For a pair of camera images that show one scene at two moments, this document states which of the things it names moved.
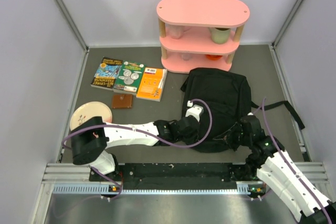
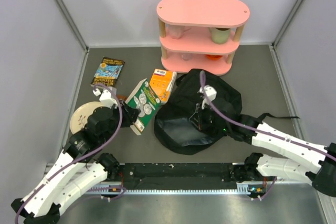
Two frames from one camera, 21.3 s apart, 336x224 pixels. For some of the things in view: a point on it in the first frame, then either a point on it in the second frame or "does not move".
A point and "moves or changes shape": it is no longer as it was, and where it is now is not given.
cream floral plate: x=88 y=110 does not move
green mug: x=220 y=35 does not move
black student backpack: x=225 y=95 moves or changes shape
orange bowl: x=213 y=57 does not move
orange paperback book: x=152 y=84 -> x=162 y=82
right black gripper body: x=237 y=137 -> x=206 y=119
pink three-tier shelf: x=198 y=32 does not move
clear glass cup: x=186 y=56 does not move
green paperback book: x=129 y=77 -> x=145 y=98
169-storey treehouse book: x=106 y=73 does not move
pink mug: x=176 y=31 does not move
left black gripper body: x=189 y=139 -> x=116 y=120
